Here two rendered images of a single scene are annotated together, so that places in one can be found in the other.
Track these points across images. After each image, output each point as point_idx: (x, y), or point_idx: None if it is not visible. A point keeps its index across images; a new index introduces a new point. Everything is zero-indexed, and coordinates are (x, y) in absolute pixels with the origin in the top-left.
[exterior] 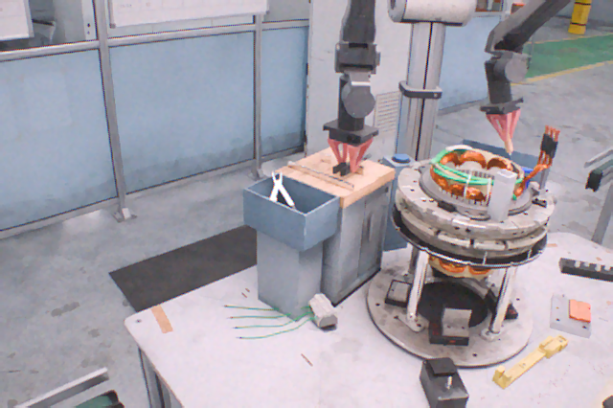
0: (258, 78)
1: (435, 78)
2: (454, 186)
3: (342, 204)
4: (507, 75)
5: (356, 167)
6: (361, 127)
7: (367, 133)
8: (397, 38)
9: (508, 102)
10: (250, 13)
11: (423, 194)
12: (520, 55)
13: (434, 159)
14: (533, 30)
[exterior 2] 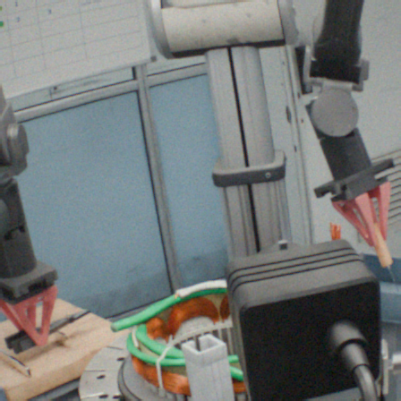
0: (155, 164)
1: (263, 143)
2: (145, 370)
3: (9, 399)
4: (319, 124)
5: (43, 336)
6: (22, 270)
7: (26, 280)
8: (370, 69)
9: (355, 174)
10: (123, 65)
11: (113, 385)
12: (339, 82)
13: (121, 320)
14: (350, 34)
